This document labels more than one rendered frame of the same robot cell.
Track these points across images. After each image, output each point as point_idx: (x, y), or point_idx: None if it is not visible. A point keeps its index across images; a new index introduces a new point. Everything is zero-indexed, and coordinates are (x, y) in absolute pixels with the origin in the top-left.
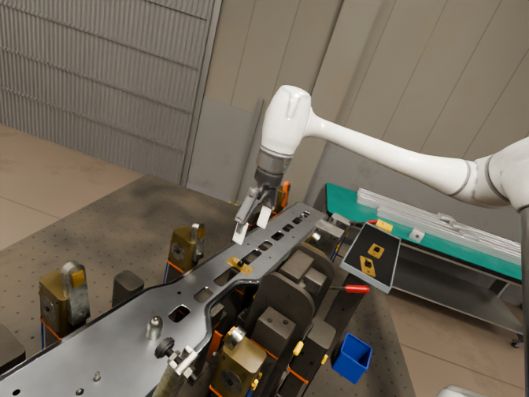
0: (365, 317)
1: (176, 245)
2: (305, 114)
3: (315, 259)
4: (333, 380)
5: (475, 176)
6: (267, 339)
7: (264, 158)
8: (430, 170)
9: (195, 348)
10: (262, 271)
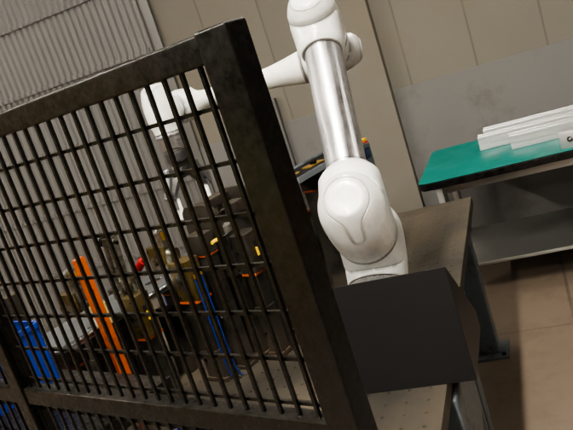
0: (425, 256)
1: (153, 259)
2: (163, 97)
3: (234, 192)
4: None
5: None
6: (194, 247)
7: (159, 144)
8: (274, 74)
9: (162, 285)
10: None
